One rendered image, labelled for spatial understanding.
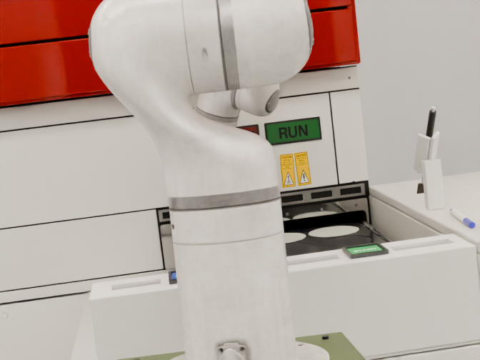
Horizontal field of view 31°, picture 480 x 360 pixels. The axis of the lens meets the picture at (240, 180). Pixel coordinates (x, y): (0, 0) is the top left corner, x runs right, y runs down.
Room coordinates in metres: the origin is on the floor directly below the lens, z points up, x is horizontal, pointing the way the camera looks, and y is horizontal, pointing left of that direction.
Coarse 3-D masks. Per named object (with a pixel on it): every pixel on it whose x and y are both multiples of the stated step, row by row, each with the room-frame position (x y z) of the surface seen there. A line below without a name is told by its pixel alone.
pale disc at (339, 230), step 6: (324, 228) 1.76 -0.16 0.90; (330, 228) 1.76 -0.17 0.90; (336, 228) 1.75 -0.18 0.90; (342, 228) 1.74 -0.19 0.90; (348, 228) 1.74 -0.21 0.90; (354, 228) 1.73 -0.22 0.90; (312, 234) 1.71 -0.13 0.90; (318, 234) 1.71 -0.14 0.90; (324, 234) 1.70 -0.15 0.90; (330, 234) 1.69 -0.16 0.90; (336, 234) 1.69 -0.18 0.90; (342, 234) 1.68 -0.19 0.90
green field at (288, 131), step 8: (304, 120) 1.83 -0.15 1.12; (312, 120) 1.83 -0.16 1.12; (272, 128) 1.82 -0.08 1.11; (280, 128) 1.82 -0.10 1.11; (288, 128) 1.82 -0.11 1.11; (296, 128) 1.82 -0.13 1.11; (304, 128) 1.83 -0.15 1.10; (312, 128) 1.83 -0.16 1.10; (272, 136) 1.82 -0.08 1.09; (280, 136) 1.82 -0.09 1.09; (288, 136) 1.82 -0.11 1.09; (296, 136) 1.82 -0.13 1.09; (304, 136) 1.83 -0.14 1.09; (312, 136) 1.83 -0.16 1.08
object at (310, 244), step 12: (312, 228) 1.78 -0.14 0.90; (360, 228) 1.72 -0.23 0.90; (300, 240) 1.67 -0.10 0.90; (312, 240) 1.66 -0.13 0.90; (324, 240) 1.65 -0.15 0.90; (336, 240) 1.64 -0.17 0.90; (348, 240) 1.63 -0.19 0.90; (360, 240) 1.61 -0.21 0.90; (372, 240) 1.60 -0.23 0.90; (288, 252) 1.58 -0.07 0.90; (300, 252) 1.57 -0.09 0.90; (312, 252) 1.56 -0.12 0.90
